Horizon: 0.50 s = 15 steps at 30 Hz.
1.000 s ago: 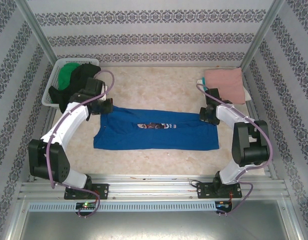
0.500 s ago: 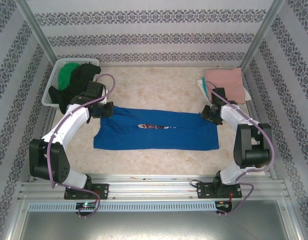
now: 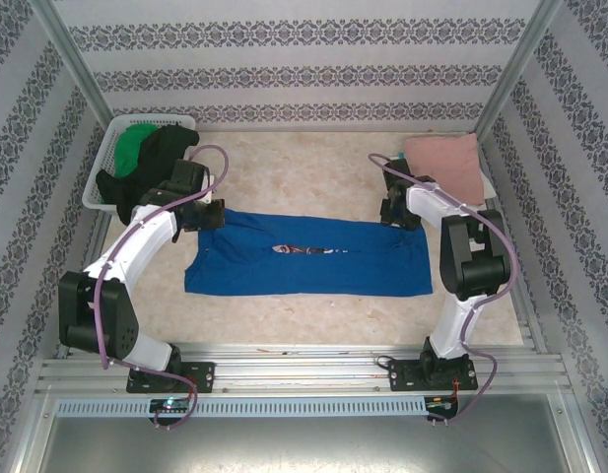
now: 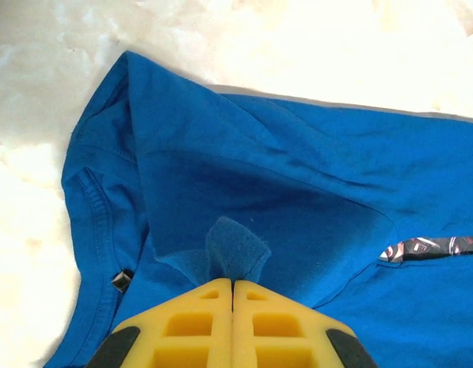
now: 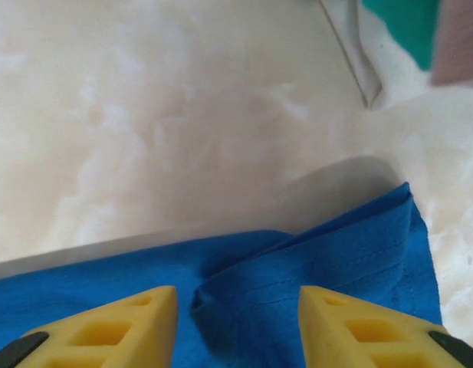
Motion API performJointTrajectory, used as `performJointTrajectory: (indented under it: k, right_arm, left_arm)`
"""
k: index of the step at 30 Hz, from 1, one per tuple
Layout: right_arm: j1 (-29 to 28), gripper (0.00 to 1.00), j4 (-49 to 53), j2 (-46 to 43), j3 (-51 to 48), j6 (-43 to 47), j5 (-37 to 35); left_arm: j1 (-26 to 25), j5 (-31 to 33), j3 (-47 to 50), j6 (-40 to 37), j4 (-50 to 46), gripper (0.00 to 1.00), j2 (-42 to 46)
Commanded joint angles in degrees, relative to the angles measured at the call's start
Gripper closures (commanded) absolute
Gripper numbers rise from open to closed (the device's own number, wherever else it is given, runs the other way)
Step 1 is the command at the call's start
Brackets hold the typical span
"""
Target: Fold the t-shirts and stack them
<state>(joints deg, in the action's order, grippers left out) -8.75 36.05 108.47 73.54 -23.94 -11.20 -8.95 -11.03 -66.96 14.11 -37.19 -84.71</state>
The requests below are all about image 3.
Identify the white plastic basket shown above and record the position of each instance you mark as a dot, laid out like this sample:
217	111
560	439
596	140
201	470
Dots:
102	162

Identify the aluminium frame post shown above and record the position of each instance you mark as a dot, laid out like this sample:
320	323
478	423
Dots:
72	54
520	64

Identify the pink folded t-shirt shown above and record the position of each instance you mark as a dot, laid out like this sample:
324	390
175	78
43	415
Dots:
446	162

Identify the small circuit board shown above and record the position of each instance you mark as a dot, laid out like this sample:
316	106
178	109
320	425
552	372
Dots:
440	403
170	405

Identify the green t-shirt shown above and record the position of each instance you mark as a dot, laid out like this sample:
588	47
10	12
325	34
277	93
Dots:
128	148

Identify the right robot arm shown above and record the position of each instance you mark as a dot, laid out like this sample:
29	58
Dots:
473	256

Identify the aluminium rail frame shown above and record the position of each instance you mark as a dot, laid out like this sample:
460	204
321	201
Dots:
303	367

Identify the blue t-shirt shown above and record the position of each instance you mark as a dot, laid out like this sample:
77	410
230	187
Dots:
308	273

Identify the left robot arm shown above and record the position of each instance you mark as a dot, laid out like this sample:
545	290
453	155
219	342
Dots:
136	246

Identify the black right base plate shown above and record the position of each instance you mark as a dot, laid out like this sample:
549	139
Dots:
402	377

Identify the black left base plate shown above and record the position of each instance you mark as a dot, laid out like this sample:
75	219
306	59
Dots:
200	377

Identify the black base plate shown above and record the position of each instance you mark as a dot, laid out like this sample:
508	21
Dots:
200	377
402	377

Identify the black t-shirt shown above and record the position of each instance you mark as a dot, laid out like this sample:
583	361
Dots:
155	157

